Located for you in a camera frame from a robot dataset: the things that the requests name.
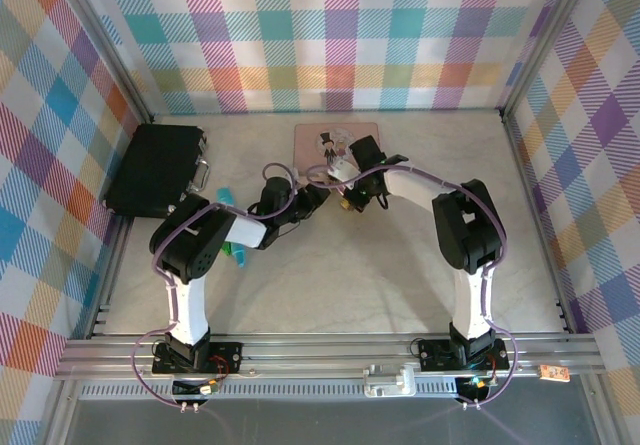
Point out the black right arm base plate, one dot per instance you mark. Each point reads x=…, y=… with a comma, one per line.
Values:
x=435, y=355

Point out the orange tag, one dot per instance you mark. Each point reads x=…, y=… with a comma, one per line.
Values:
x=555, y=373

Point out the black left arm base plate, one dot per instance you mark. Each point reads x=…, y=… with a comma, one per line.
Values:
x=225, y=355

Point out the teal plastic object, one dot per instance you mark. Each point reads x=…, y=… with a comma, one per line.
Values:
x=239, y=255

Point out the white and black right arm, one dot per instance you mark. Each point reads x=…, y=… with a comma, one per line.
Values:
x=472, y=305

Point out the aluminium side rail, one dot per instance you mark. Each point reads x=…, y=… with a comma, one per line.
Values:
x=107, y=275

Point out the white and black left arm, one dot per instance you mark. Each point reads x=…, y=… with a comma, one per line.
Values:
x=187, y=310

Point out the perforated metal strip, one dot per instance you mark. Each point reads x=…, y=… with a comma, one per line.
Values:
x=300, y=390

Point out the aluminium cross rail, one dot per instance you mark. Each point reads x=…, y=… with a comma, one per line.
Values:
x=325, y=352

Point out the pink tin box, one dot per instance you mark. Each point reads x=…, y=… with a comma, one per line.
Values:
x=310, y=147

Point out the aluminium frame post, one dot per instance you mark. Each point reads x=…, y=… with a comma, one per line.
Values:
x=542, y=35
x=107, y=40

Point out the silver metal bracket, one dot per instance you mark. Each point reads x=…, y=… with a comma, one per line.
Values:
x=390, y=382

